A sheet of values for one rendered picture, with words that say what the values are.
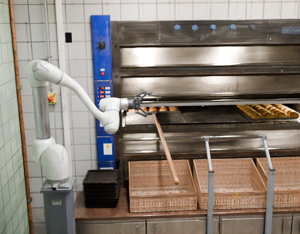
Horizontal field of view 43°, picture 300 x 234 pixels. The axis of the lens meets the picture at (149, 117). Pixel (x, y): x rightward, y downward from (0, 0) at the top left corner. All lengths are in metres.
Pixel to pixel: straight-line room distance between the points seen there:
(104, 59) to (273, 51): 1.49
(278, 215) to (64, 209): 1.73
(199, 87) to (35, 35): 1.48
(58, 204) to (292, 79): 2.29
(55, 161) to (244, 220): 1.62
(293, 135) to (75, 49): 2.13
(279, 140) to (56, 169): 2.10
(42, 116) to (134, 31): 1.14
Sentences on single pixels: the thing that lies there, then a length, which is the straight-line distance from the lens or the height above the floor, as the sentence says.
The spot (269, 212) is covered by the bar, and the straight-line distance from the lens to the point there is 3.29.
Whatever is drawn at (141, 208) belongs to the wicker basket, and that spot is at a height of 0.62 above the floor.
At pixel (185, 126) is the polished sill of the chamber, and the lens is 3.49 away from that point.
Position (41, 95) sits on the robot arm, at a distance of 2.72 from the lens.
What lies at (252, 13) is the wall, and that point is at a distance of 3.51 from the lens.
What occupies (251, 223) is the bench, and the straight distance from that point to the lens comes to 3.35.
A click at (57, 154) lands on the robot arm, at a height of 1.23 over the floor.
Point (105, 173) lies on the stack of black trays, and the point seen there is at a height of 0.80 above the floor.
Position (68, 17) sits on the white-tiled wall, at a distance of 3.38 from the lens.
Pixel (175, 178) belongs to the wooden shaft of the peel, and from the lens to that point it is 2.22.
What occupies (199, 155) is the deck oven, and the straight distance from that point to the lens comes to 3.60.
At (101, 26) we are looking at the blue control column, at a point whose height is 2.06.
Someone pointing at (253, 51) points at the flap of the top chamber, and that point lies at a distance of 3.54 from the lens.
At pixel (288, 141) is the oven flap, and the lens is 3.79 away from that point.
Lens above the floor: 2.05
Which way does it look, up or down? 13 degrees down
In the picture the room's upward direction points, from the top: 1 degrees counter-clockwise
